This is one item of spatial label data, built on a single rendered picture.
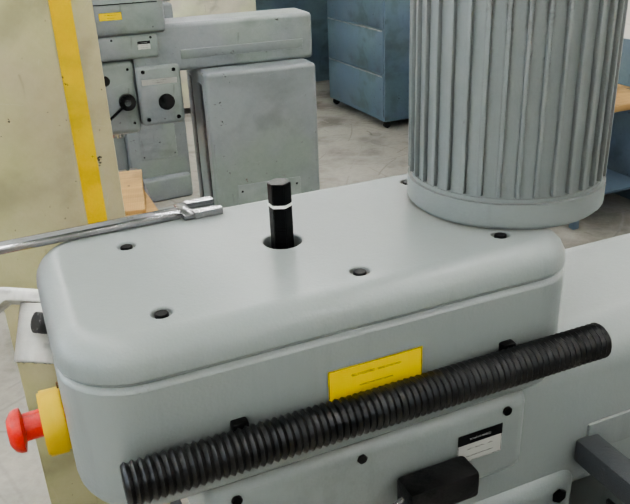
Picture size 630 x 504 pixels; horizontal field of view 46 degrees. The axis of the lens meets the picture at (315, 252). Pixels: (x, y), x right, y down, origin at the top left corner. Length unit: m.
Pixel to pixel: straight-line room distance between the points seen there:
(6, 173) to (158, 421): 1.88
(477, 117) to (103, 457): 0.43
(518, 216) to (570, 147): 0.08
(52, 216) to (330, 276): 1.90
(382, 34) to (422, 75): 7.23
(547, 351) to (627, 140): 5.65
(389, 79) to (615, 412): 7.27
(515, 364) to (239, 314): 0.25
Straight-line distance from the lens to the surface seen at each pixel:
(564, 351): 0.72
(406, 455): 0.74
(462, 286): 0.66
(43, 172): 2.43
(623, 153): 6.38
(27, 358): 1.30
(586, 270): 0.97
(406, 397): 0.64
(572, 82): 0.71
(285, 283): 0.62
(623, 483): 0.85
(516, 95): 0.69
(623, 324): 0.88
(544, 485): 0.89
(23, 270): 2.53
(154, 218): 0.77
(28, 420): 0.73
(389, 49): 8.00
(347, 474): 0.71
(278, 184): 0.68
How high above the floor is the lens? 2.17
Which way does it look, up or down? 25 degrees down
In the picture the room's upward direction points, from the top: 2 degrees counter-clockwise
